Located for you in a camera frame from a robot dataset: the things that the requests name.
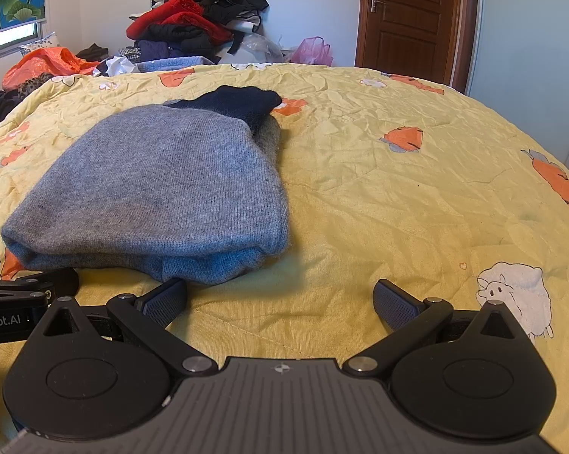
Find white crumpled cloth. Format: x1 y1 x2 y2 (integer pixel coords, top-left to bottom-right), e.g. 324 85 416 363
92 54 139 77

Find dark brown garment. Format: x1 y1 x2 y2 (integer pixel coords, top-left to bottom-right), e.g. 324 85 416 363
75 43 109 62

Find white wardrobe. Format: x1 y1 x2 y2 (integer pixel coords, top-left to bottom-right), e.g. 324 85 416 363
464 0 569 177

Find orange plastic bag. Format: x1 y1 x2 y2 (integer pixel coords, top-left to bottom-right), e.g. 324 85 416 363
2 47 101 91

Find pile of clothes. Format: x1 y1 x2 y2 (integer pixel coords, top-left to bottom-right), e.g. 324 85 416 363
125 0 270 65

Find dark patterned clothes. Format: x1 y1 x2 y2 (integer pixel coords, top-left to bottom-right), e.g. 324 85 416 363
0 73 54 141

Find window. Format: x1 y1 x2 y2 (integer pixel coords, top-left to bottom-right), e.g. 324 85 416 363
0 19 49 65

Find brown wooden door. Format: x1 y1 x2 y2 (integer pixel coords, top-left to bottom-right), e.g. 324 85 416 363
355 0 480 94

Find clear plastic bag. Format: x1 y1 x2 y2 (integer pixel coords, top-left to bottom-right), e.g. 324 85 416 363
238 33 286 64

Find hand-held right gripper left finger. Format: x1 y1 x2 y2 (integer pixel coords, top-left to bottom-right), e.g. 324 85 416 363
41 278 220 380

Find light blue folded cloth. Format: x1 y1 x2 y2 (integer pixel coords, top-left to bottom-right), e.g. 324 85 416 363
135 55 217 75

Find pink plastic bag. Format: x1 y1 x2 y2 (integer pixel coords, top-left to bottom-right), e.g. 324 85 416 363
288 36 335 67

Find floral pillow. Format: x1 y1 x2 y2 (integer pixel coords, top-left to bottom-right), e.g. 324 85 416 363
19 31 61 56

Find grey sweater with navy sleeves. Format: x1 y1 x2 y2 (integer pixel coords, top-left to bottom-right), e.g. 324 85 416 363
0 85 293 287

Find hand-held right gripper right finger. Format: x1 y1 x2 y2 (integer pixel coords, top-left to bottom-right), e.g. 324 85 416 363
341 279 532 380

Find yellow printed quilt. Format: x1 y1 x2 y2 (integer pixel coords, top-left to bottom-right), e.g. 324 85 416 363
0 61 569 454

